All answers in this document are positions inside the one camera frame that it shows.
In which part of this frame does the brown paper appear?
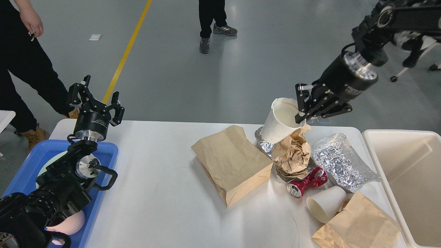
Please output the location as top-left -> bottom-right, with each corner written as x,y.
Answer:
273,157 -> 317,182
271,124 -> 311,163

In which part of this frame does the blue plastic tray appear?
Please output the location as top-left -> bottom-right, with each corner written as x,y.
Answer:
2,139 -> 118,248

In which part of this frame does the brown paper bag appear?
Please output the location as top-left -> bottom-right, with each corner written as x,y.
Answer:
192,125 -> 273,208
311,192 -> 401,248

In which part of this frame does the green plate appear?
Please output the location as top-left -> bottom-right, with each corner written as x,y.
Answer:
37,151 -> 67,177

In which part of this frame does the white plastic bin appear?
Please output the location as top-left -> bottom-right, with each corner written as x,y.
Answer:
362,129 -> 441,248

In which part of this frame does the crushed red can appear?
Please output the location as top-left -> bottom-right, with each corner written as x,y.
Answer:
287,166 -> 328,199

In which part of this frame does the clear floor tile right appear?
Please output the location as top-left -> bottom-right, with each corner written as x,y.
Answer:
315,117 -> 332,124

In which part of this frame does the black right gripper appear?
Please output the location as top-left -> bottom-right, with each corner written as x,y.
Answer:
295,52 -> 378,124

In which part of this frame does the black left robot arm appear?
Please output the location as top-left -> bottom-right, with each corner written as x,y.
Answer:
0,75 -> 125,248

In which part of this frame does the pink mug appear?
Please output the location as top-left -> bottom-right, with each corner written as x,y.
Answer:
46,210 -> 86,248

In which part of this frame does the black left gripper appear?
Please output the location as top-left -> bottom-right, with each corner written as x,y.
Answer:
68,75 -> 125,142

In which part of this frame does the person in grey sneakers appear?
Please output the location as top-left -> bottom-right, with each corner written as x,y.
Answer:
198,0 -> 238,54

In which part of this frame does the person in tan boots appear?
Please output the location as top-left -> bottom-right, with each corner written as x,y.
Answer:
0,0 -> 79,151

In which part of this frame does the crumpled aluminium foil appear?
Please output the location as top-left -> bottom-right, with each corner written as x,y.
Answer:
255,126 -> 274,159

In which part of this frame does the white office chair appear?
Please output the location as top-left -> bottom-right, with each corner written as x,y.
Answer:
390,31 -> 440,83

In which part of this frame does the white side table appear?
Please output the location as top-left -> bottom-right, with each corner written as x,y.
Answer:
0,110 -> 16,133

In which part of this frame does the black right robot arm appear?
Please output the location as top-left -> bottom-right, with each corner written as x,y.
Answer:
295,0 -> 441,124

